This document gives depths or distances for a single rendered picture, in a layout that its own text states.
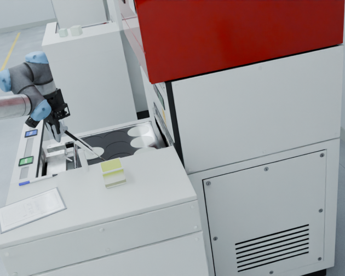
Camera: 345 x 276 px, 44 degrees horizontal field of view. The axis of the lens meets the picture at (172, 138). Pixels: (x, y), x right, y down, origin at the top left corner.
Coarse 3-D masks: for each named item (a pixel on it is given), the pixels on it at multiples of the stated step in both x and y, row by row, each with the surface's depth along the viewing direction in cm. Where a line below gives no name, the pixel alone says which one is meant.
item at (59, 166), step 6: (66, 150) 193; (66, 156) 188; (54, 162) 184; (60, 162) 183; (66, 162) 184; (48, 168) 180; (54, 168) 179; (60, 168) 178; (66, 168) 180; (48, 174) 175
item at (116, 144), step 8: (128, 128) 198; (88, 136) 196; (96, 136) 195; (104, 136) 194; (112, 136) 193; (120, 136) 192; (128, 136) 191; (136, 136) 189; (152, 136) 187; (88, 144) 190; (96, 144) 189; (104, 144) 187; (112, 144) 186; (120, 144) 185; (128, 144) 184; (152, 144) 181; (104, 152) 181; (112, 152) 180; (120, 152) 179; (128, 152) 178; (88, 160) 177; (96, 160) 176
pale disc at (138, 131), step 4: (132, 128) 197; (136, 128) 197; (140, 128) 196; (144, 128) 196; (148, 128) 195; (128, 132) 194; (132, 132) 194; (136, 132) 193; (140, 132) 193; (144, 132) 192
